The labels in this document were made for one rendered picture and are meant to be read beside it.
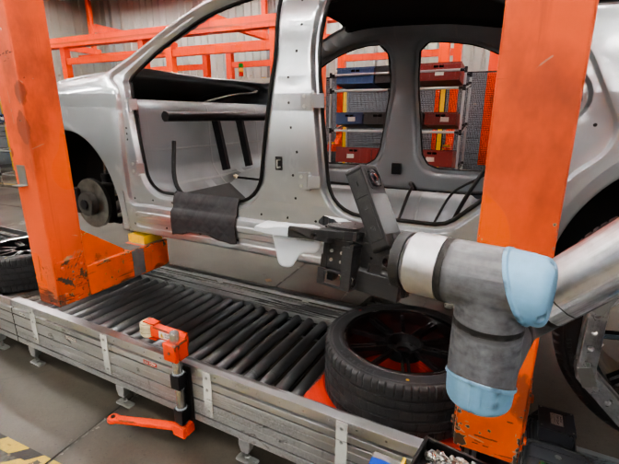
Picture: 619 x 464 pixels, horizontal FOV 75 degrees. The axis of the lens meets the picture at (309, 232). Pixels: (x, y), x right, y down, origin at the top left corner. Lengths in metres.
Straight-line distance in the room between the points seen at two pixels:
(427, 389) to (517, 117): 0.94
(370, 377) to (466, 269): 1.11
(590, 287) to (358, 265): 0.27
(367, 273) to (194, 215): 1.69
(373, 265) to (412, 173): 2.85
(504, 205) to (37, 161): 1.82
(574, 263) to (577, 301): 0.04
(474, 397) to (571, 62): 0.70
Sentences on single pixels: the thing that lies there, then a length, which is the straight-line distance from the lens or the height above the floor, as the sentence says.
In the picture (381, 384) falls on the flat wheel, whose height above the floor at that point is 0.49.
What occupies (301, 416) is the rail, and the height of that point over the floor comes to 0.34.
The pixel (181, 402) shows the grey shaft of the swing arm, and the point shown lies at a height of 0.22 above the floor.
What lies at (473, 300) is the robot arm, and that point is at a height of 1.20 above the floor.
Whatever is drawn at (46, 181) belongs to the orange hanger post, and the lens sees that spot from 2.13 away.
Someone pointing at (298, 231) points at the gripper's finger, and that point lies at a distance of 0.52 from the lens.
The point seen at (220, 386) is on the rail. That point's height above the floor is 0.34.
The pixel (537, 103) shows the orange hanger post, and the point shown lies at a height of 1.41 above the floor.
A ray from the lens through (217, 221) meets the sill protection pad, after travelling 2.05.
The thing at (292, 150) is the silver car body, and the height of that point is 1.25.
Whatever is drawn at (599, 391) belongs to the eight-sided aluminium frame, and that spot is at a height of 0.72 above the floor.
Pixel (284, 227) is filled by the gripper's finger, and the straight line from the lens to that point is 0.53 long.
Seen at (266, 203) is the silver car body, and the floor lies 1.00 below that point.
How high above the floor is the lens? 1.39
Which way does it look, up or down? 16 degrees down
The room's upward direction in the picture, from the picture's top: straight up
